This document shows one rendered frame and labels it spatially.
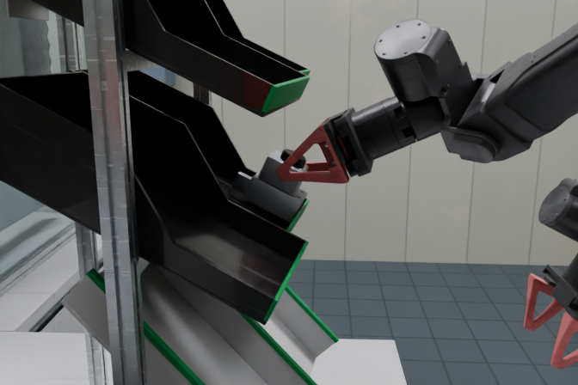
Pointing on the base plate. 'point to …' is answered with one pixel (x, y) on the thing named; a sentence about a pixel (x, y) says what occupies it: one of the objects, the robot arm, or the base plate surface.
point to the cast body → (273, 186)
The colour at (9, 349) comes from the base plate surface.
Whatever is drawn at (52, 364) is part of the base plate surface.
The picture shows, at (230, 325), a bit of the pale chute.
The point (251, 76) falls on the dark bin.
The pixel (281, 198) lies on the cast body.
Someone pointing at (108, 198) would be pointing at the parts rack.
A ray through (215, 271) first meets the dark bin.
